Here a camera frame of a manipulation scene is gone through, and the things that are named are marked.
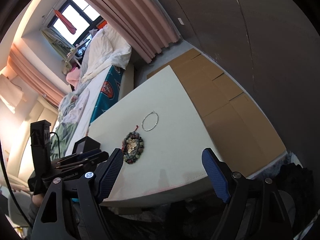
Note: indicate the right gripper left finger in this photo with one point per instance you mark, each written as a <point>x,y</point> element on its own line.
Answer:
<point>107,174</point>

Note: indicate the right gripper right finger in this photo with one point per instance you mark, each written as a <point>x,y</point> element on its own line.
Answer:
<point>214,170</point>

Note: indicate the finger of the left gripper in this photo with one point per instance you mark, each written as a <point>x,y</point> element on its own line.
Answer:
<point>95,159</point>
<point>76,157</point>

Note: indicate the black jewelry box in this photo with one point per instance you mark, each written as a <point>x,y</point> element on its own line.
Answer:
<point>84,145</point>

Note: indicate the left hand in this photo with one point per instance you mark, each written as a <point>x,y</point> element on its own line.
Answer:
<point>37,199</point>

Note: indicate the green patterned clothing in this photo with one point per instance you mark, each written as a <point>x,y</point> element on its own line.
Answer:
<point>59,142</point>

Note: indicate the gold ornament pendant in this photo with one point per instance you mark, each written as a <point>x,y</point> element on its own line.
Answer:
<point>131,145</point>

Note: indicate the white printed t-shirt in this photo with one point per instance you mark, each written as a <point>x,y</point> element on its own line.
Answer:
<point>76,108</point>

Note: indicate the flattened cardboard sheet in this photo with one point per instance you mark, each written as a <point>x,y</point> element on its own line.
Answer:
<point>242,134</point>

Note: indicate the bed with white blanket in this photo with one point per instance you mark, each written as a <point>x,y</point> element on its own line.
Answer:
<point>94,86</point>

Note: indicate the teal patterned bed sheet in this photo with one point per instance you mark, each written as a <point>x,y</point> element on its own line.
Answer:
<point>109,93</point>

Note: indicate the thin silver bangle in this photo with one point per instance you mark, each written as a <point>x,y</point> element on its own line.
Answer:
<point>150,121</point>

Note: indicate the left side pink curtain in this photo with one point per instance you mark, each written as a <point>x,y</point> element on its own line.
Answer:
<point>33,77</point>

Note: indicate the pink curtain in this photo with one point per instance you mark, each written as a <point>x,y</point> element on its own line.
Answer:
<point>33,77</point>
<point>142,23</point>

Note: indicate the pink garment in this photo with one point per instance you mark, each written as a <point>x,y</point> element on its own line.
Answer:
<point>73,77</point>

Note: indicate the white crumpled duvet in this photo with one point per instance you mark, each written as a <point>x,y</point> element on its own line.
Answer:
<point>107,48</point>

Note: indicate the red hanging cloth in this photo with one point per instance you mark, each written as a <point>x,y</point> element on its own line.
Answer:
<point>70,27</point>

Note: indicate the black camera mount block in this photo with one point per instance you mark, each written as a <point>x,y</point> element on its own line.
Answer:
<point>40,145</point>

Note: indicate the window with black frame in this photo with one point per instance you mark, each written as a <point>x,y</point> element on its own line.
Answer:
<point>82,16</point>

